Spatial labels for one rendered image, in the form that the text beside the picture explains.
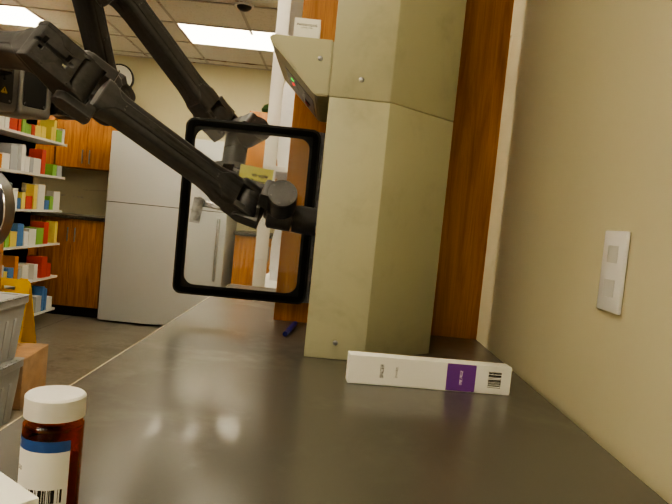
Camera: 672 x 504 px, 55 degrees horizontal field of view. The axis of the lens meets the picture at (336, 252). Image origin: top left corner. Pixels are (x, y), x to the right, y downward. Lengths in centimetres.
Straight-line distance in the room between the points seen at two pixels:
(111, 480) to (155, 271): 567
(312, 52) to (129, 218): 524
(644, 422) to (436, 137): 66
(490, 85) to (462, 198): 27
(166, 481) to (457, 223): 107
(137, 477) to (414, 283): 75
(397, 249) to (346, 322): 17
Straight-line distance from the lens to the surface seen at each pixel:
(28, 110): 180
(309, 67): 119
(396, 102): 119
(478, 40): 162
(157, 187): 626
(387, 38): 121
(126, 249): 635
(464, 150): 157
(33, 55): 118
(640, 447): 90
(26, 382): 395
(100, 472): 67
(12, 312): 353
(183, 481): 65
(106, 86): 122
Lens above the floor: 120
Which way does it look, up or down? 3 degrees down
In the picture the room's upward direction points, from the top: 6 degrees clockwise
